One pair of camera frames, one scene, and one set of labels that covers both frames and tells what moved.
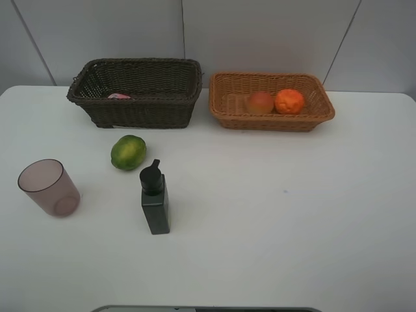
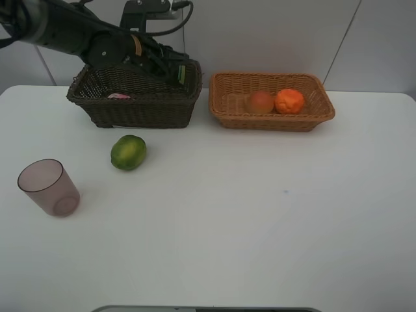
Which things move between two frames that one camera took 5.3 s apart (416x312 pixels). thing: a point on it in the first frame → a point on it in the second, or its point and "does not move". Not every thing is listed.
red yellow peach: x=261 y=103 does not move
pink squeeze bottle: x=118 y=96 does not move
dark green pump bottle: x=155 y=199 → x=181 y=74
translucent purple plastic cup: x=45 y=182 does not move
